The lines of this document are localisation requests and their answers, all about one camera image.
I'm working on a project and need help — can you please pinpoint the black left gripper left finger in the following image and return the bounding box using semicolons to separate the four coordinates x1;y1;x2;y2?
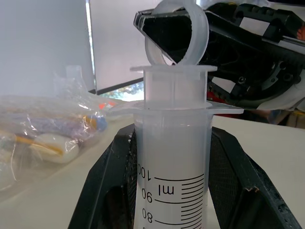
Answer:
68;124;139;229

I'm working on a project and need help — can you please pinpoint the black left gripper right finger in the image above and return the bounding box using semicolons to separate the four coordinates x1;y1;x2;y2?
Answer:
209;125;303;229

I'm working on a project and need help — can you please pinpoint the white panel with black frame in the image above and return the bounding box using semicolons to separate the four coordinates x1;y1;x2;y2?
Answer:
85;0;153;95

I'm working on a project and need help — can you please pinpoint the white roll in bag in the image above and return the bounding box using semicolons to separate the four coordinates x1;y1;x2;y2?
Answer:
30;133;80;164

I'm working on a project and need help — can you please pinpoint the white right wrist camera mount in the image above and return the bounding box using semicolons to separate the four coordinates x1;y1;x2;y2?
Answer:
278;82;305;111

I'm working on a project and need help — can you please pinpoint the translucent plastic graduated syringe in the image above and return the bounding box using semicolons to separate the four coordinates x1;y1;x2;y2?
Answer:
130;0;244;229

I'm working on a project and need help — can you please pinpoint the clear plastic bag of supplies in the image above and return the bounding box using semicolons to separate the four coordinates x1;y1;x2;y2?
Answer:
0;94;117;192

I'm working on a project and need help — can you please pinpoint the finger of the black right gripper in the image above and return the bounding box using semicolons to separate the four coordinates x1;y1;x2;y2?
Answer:
206;2;305;44
133;8;305;107

